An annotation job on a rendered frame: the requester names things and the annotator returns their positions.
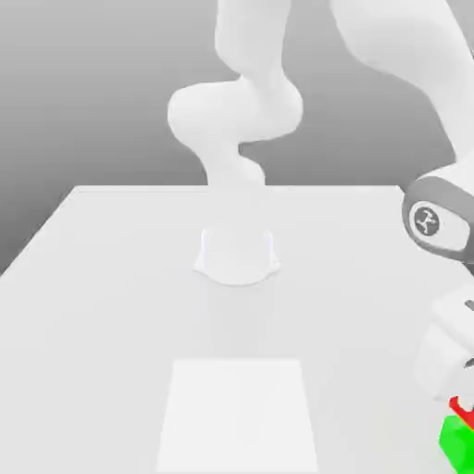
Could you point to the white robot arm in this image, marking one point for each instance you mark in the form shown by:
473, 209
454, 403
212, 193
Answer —
237, 107

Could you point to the small green cube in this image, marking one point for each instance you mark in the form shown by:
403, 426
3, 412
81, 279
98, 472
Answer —
456, 444

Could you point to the small red cube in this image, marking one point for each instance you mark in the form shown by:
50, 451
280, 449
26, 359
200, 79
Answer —
454, 406

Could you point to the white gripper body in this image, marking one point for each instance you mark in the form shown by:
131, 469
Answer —
442, 364

